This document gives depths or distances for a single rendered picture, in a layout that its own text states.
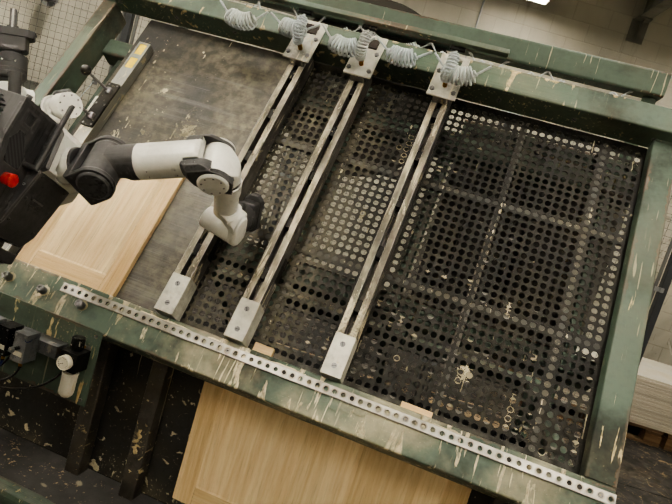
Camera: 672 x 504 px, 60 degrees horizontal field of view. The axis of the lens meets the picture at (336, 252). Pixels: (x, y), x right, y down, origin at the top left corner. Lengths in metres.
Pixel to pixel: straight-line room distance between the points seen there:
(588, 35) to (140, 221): 6.11
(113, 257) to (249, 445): 0.75
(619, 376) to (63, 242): 1.73
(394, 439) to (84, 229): 1.20
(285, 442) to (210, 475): 0.30
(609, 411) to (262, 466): 1.06
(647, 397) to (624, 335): 3.91
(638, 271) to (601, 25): 5.72
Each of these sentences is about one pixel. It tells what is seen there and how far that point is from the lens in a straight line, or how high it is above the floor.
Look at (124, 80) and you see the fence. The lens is 2.37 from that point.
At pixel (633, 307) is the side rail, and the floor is 1.33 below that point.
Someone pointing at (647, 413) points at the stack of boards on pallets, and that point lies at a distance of 5.76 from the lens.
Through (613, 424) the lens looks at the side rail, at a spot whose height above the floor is 1.04.
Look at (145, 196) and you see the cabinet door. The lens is 2.06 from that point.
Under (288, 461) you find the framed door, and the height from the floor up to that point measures 0.53.
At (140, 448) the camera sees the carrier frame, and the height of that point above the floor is 0.39.
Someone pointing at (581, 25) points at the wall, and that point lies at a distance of 7.39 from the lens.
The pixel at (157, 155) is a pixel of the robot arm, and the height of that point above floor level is 1.37.
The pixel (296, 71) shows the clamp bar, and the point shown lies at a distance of 2.17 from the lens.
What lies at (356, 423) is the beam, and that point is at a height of 0.83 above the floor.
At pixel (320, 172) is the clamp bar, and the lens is 1.90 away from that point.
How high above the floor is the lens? 1.46
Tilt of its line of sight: 8 degrees down
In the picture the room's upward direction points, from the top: 17 degrees clockwise
